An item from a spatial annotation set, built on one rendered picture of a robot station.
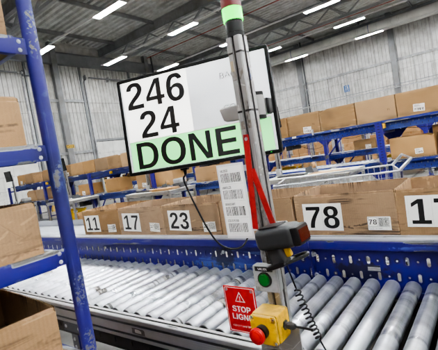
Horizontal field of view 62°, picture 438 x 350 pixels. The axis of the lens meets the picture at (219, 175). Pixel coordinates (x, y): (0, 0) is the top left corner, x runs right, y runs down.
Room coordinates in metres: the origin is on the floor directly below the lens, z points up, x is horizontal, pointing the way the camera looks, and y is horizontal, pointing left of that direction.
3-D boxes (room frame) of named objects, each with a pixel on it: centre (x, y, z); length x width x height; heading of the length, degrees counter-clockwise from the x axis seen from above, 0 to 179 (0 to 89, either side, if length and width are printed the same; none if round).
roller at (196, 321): (1.37, 0.03, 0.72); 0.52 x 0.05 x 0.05; 142
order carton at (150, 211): (2.23, 0.41, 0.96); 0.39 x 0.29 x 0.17; 52
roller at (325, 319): (1.13, -0.28, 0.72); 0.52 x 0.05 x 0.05; 142
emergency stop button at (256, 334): (0.84, -0.03, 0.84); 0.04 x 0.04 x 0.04; 52
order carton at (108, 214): (2.48, 0.72, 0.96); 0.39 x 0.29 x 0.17; 53
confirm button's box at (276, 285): (0.90, -0.08, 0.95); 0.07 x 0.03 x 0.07; 52
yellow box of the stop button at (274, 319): (0.85, -0.09, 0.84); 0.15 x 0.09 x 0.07; 52
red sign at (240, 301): (0.94, -0.03, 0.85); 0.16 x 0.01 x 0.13; 52
